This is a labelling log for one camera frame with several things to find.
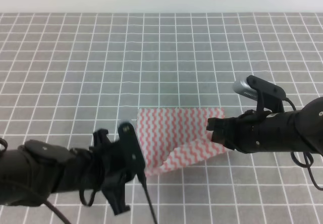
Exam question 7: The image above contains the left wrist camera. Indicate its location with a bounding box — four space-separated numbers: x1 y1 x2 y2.
118 122 146 184

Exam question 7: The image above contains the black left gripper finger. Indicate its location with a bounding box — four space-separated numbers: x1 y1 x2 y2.
102 184 130 215
93 129 111 148

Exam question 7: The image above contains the grey checked tablecloth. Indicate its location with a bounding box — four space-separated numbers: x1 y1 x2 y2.
1 13 322 223

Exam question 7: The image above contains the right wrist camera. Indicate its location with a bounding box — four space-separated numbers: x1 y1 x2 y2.
233 75 287 113

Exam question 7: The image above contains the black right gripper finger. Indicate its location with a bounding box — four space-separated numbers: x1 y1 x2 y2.
211 131 236 150
206 118 237 132

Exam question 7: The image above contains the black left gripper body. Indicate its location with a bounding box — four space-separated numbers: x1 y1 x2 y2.
70 140 136 191

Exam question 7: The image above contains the black right camera cable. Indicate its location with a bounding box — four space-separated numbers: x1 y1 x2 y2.
284 97 323 191

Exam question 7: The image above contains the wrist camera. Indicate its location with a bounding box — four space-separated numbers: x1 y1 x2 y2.
118 122 146 184
233 75 287 113

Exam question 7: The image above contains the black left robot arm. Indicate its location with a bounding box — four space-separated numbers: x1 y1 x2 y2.
1 129 145 215

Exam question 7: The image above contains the black camera cable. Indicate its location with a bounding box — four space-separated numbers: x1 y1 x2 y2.
284 97 323 191
42 173 159 224

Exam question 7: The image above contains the pink wavy striped towel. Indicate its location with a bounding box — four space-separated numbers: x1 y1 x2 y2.
136 107 228 176

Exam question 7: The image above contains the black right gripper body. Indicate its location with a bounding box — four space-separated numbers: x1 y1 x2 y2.
232 110 300 153

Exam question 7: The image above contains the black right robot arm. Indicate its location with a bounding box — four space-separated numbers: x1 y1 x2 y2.
206 97 322 154

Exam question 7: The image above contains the black left camera cable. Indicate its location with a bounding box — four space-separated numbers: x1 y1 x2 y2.
42 173 159 224

